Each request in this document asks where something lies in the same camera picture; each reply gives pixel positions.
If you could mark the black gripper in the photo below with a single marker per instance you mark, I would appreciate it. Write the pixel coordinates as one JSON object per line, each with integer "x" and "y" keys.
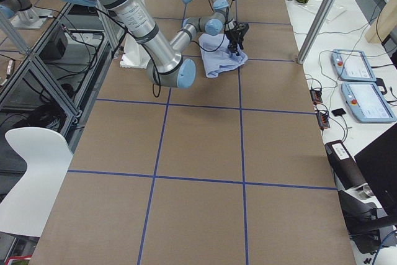
{"x": 232, "y": 35}

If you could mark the light blue striped shirt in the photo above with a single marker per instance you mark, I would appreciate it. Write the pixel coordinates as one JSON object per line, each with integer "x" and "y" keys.
{"x": 216, "y": 56}

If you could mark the red black circuit board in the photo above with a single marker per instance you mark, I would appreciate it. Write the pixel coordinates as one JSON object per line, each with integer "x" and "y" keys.
{"x": 316, "y": 96}

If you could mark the upper blue teach pendant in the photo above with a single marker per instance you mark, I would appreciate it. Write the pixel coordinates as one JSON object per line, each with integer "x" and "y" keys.
{"x": 352, "y": 65}

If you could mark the blue teach pendant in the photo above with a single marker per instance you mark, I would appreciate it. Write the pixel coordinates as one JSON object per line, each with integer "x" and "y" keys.
{"x": 352, "y": 65}
{"x": 366, "y": 103}

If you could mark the brown paper table cover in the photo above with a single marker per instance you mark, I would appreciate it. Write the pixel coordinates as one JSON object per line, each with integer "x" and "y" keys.
{"x": 229, "y": 171}

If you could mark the small black pad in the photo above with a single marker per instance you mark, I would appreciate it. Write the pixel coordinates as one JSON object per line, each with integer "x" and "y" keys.
{"x": 338, "y": 112}

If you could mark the lower blue teach pendant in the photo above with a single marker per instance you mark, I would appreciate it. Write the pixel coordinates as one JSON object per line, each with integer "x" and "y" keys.
{"x": 366, "y": 103}

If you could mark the dark box with white label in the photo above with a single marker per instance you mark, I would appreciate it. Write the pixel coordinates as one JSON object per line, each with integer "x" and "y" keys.
{"x": 344, "y": 165}

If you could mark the black monitor on stand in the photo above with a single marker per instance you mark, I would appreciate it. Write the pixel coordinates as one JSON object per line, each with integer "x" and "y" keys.
{"x": 377, "y": 163}

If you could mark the white camera pillar with base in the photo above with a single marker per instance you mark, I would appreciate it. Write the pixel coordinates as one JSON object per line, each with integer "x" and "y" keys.
{"x": 134, "y": 55}

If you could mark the aluminium frame post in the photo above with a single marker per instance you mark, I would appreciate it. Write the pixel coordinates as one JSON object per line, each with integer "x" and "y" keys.
{"x": 313, "y": 32}

